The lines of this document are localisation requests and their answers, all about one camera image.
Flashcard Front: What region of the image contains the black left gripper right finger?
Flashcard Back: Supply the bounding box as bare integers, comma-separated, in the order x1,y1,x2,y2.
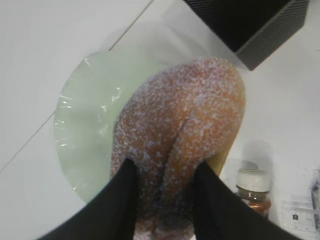
191,159,320,240

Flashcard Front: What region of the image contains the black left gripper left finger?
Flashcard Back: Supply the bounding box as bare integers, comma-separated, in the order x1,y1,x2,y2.
40,158,139,240

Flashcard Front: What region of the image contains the brown coffee drink bottle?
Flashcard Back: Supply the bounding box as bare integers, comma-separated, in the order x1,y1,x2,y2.
236,168,272,219

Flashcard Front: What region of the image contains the sugared bread roll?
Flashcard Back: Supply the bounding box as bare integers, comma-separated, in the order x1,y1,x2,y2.
110,57,246,240

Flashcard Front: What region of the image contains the grey grip pen left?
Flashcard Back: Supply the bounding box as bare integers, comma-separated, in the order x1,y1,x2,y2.
310,168,320,215

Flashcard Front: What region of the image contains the green wavy glass plate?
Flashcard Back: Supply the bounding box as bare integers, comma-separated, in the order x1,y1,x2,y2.
53,45,179,203

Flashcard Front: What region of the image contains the black mesh pen holder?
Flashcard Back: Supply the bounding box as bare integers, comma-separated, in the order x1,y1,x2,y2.
186,0,310,71

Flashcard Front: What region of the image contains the clear plastic ruler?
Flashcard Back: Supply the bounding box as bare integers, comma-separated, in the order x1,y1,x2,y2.
269,196,320,240

